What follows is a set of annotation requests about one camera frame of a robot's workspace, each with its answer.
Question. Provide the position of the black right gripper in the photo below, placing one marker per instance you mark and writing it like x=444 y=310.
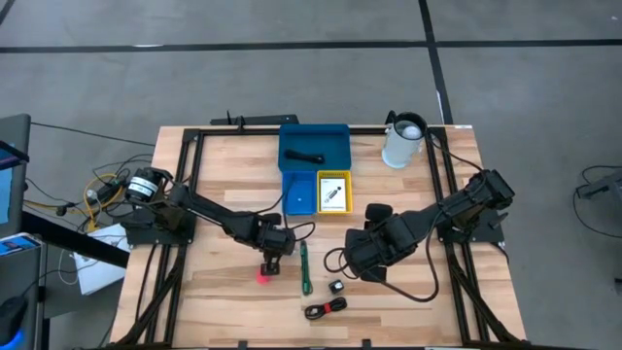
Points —
x=379 y=243

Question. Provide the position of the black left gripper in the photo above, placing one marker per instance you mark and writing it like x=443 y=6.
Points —
x=274 y=240

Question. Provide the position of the pink USB charger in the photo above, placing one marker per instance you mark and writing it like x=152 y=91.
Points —
x=263 y=279

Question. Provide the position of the white box with tool print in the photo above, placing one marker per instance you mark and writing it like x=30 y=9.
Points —
x=340 y=201

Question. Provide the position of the small black adapter cube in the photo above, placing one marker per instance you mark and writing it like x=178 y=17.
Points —
x=335 y=287

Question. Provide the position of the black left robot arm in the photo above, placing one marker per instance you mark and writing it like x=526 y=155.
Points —
x=209 y=214

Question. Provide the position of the small blue plastic bin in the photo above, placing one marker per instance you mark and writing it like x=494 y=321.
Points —
x=306 y=192

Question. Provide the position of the small yellow plastic bin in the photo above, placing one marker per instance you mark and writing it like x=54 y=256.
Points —
x=321 y=174

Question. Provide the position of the large teal plastic bin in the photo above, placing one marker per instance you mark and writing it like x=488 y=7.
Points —
x=335 y=146

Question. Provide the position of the pale grey cylindrical container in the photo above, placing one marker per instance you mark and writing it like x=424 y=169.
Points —
x=398 y=150

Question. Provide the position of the white ball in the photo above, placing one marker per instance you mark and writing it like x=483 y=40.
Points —
x=412 y=132

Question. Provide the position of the black device with antennas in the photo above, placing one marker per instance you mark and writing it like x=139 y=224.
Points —
x=262 y=120

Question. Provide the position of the white box on floor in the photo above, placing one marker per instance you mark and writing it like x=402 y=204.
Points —
x=97 y=277

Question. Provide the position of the black diagonal desk bar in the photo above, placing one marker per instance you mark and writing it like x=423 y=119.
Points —
x=73 y=238

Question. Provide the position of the tablet screen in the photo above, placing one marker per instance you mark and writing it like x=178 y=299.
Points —
x=19 y=244

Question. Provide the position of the black computer mouse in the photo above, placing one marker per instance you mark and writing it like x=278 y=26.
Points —
x=12 y=318

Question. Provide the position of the grey monitor with blue screen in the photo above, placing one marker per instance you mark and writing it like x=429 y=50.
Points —
x=14 y=131

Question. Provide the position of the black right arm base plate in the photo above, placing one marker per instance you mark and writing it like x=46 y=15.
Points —
x=488 y=231

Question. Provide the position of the black aluminium table frame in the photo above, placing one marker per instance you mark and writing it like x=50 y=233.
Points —
x=243 y=131

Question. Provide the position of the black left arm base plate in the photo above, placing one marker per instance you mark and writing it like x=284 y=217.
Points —
x=146 y=237

